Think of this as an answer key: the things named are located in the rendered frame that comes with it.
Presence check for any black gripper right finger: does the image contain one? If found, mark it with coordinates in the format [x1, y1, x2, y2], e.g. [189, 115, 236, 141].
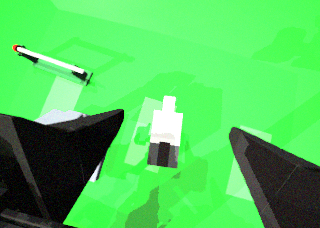
[228, 127, 320, 228]

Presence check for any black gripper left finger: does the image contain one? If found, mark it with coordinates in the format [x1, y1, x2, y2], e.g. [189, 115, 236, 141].
[0, 109, 124, 224]

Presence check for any white tapered pin with red head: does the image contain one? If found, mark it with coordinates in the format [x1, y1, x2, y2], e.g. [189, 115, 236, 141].
[12, 44, 85, 74]

